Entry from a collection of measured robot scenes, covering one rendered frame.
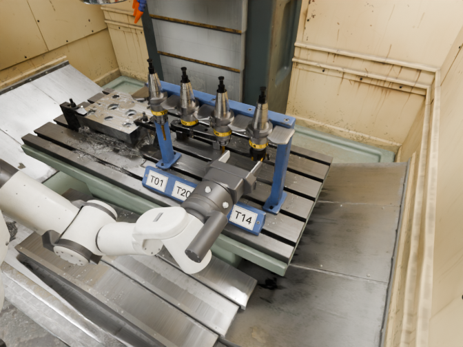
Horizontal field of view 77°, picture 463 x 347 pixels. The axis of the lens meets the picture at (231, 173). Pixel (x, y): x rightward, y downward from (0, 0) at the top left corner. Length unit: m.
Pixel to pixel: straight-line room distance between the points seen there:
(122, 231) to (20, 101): 1.48
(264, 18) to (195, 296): 1.05
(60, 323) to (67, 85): 1.47
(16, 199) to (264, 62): 1.03
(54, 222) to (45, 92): 1.42
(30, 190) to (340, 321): 0.82
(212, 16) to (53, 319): 1.19
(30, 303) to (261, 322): 0.67
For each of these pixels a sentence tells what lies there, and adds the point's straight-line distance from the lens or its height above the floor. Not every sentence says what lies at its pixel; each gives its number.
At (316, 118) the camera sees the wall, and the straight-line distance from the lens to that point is 1.81.
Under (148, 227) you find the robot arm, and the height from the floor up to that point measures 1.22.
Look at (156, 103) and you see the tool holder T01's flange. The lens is 0.89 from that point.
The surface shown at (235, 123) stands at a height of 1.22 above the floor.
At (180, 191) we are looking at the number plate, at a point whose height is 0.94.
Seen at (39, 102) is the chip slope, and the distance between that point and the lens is 2.01.
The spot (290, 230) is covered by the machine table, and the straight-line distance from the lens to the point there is 0.94.
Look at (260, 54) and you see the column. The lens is 1.35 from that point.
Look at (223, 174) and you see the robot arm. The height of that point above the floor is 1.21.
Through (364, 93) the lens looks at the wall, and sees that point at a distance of 1.69.
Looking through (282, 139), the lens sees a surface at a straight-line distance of 0.73.
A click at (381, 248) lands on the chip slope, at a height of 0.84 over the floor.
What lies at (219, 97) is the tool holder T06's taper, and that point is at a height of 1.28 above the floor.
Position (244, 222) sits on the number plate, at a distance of 0.90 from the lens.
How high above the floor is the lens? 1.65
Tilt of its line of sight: 44 degrees down
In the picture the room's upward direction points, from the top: straight up
